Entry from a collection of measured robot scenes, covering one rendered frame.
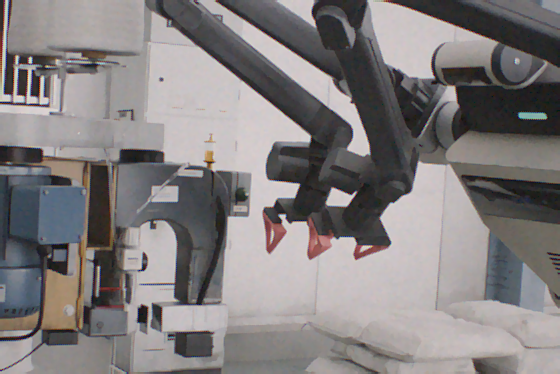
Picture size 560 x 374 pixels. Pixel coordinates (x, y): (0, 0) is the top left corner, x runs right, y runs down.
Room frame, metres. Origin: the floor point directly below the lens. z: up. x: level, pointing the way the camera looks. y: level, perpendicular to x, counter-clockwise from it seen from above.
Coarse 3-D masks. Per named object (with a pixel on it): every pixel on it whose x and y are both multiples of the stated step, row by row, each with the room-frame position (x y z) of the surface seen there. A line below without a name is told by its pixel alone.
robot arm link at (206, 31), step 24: (168, 0) 1.73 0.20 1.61; (192, 24) 1.75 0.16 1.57; (216, 24) 1.80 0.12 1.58; (216, 48) 1.81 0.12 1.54; (240, 48) 1.83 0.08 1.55; (240, 72) 1.84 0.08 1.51; (264, 72) 1.85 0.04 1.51; (264, 96) 1.87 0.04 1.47; (288, 96) 1.88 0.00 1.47; (312, 96) 1.90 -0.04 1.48; (312, 120) 1.90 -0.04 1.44; (336, 120) 1.91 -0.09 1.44
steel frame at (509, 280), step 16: (528, 0) 7.77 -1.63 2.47; (544, 0) 7.52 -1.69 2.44; (496, 240) 7.83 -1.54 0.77; (496, 256) 7.83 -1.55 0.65; (512, 256) 7.75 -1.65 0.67; (496, 272) 7.84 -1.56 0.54; (512, 272) 7.74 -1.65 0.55; (528, 272) 7.53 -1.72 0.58; (496, 288) 7.84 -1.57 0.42; (512, 288) 7.73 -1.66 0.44; (528, 288) 7.54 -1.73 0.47; (544, 288) 7.62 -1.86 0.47; (512, 304) 7.72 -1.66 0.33; (528, 304) 7.55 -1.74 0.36
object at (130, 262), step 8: (128, 232) 2.02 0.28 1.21; (136, 232) 2.03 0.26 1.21; (128, 240) 2.02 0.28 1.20; (136, 240) 2.03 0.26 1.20; (120, 248) 2.03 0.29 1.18; (128, 248) 2.02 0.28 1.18; (136, 248) 2.06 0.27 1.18; (128, 256) 2.01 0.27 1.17; (136, 256) 2.02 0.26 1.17; (120, 264) 2.02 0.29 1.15; (128, 264) 2.01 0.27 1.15; (136, 264) 2.02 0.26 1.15; (120, 272) 2.03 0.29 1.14; (128, 272) 2.02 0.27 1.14; (136, 272) 2.03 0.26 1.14
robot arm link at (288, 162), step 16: (336, 128) 1.91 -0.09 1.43; (272, 144) 1.93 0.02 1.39; (288, 144) 1.92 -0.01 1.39; (304, 144) 1.94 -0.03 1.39; (320, 144) 1.97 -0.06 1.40; (336, 144) 1.91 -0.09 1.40; (272, 160) 1.93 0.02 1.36; (288, 160) 1.91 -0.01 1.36; (304, 160) 1.92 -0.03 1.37; (272, 176) 1.92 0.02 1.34; (288, 176) 1.91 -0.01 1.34; (304, 176) 1.92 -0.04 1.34
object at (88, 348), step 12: (36, 336) 2.64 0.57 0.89; (84, 336) 2.36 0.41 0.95; (108, 336) 2.24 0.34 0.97; (48, 348) 2.55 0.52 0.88; (60, 348) 2.48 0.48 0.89; (72, 348) 2.41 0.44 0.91; (84, 348) 2.35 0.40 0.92; (96, 348) 2.29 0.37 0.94; (108, 348) 2.24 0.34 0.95; (36, 360) 2.63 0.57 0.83; (48, 360) 2.55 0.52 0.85; (60, 360) 2.47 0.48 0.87; (72, 360) 2.41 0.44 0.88; (84, 360) 2.35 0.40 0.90; (96, 360) 2.29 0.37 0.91; (108, 360) 2.24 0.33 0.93; (36, 372) 2.56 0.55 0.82; (48, 372) 2.54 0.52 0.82; (60, 372) 2.47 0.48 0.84; (72, 372) 2.40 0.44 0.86; (84, 372) 2.34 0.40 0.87; (96, 372) 2.28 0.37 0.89; (108, 372) 2.23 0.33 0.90
